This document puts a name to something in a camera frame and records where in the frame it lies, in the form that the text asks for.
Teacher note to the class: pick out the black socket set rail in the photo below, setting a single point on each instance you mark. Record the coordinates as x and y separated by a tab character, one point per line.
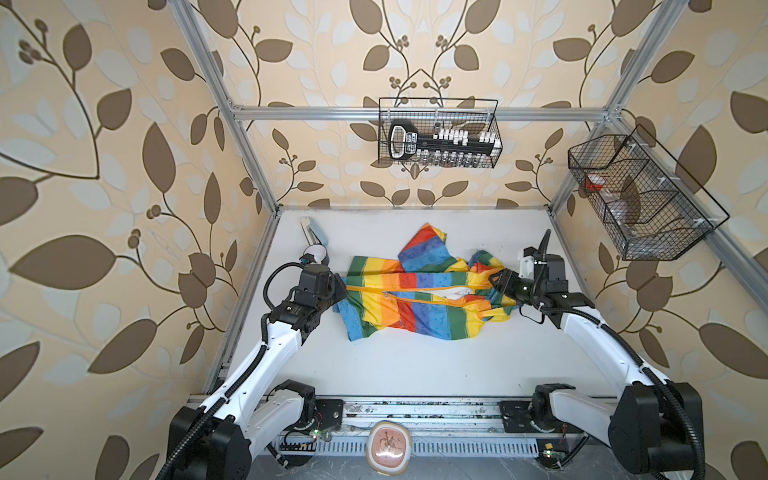
404	141

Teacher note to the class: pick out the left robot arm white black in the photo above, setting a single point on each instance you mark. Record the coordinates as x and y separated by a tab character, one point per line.
220	438

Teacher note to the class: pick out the pink round timer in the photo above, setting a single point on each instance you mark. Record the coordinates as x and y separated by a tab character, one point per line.
388	448

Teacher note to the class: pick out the wire basket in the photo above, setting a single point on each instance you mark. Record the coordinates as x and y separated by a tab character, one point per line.
653	206
430	113

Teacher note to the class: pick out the rainbow striped jacket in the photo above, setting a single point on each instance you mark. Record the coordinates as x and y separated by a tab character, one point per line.
426	291

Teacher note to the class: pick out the right wire basket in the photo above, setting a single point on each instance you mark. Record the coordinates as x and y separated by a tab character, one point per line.
653	206

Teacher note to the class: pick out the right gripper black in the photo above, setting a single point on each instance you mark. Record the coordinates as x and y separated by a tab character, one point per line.
505	282

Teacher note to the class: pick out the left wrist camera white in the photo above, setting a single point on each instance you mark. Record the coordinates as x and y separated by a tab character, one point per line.
313	258

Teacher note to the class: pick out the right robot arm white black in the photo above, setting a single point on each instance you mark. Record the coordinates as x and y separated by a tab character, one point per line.
656	425

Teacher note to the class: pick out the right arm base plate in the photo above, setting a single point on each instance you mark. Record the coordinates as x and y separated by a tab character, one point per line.
517	419

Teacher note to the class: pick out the back wire basket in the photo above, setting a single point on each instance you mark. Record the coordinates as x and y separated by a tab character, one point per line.
430	113

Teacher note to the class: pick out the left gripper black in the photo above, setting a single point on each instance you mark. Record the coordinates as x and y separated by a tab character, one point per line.
335	281

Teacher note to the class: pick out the black tape roll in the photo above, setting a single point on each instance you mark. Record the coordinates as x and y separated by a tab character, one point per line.
318	248

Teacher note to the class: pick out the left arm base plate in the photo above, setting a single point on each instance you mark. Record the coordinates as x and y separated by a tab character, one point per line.
317	415

